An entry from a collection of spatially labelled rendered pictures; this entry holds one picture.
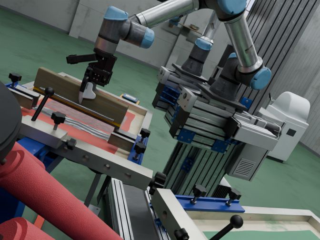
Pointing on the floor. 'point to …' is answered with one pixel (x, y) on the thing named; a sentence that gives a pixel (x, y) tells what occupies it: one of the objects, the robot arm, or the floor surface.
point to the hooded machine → (291, 137)
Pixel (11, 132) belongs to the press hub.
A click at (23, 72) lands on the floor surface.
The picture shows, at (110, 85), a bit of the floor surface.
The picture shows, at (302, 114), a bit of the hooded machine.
